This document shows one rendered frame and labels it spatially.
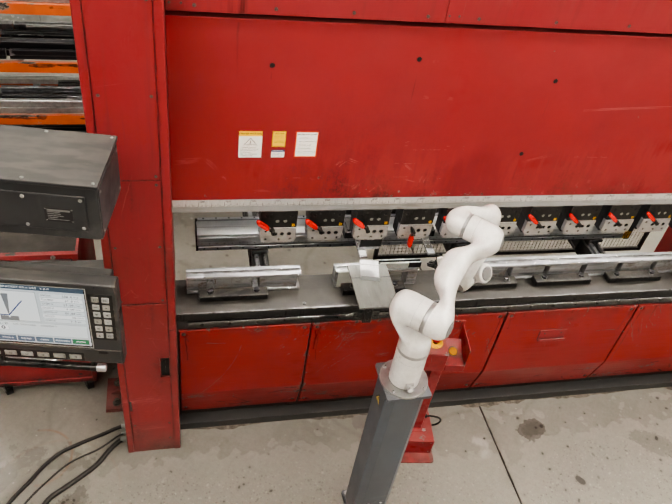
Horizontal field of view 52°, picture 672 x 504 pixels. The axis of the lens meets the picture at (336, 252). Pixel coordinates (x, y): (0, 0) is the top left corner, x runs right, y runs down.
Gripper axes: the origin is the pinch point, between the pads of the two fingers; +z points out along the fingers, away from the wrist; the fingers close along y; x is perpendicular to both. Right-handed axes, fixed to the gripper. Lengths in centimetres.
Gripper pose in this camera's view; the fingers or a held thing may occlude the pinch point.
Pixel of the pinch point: (432, 264)
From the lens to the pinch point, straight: 316.8
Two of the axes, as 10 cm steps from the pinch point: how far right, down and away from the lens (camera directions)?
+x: -7.5, 3.5, -5.5
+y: -2.1, -9.3, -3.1
